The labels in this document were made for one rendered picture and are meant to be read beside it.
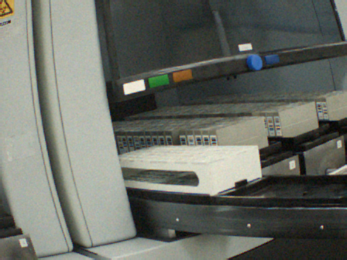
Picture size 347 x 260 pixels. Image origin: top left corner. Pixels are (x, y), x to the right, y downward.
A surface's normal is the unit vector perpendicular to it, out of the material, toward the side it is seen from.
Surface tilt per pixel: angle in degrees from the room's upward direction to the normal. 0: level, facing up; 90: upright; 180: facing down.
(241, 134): 90
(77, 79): 90
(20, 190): 90
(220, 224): 90
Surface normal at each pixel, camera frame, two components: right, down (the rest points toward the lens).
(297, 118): 0.53, 0.00
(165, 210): -0.82, 0.22
